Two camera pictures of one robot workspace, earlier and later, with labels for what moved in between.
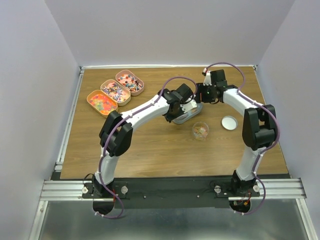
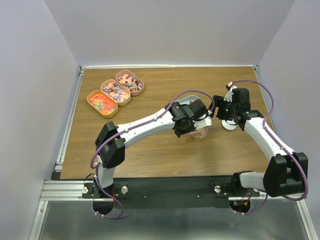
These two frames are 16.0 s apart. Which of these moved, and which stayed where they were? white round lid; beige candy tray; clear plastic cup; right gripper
Moved: right gripper
Stayed: clear plastic cup; white round lid; beige candy tray
